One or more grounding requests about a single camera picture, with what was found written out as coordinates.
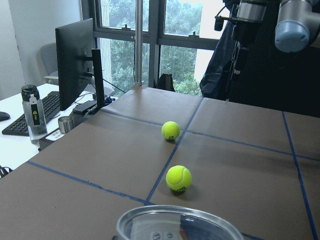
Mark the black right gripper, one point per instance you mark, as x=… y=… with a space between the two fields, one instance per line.
x=243 y=33

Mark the yellow tennis ball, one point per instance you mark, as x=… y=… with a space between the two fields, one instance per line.
x=178 y=178
x=170 y=130

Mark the steel cup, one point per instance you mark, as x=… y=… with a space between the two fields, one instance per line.
x=66 y=124

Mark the clear tennis ball can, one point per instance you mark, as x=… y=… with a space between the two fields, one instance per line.
x=171 y=222

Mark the black computer monitor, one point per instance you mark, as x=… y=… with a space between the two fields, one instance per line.
x=78 y=63

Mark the clear water bottle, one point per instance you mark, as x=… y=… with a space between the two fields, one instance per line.
x=30 y=95

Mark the aluminium frame post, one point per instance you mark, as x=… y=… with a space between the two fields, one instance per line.
x=138 y=42

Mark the black keyboard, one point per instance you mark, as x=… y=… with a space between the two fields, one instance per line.
x=51 y=106

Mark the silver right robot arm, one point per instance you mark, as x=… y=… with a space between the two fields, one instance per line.
x=297 y=24

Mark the black computer mouse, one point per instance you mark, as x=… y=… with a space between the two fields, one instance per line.
x=4 y=116

